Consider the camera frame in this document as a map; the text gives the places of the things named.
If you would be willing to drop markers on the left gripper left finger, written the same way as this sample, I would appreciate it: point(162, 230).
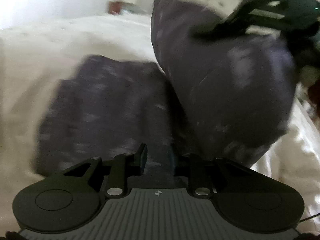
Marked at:
point(121, 168)

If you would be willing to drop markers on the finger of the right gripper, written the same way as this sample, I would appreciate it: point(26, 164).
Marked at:
point(235, 25)

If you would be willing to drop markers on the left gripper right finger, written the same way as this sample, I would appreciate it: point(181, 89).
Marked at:
point(196, 172)

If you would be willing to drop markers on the purple patterned hooded jacket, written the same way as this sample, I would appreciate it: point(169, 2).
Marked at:
point(227, 99)

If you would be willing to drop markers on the white bed comforter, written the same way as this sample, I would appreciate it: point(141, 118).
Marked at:
point(35, 57)

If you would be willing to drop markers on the red picture frame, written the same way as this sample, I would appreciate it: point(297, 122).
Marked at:
point(114, 7)

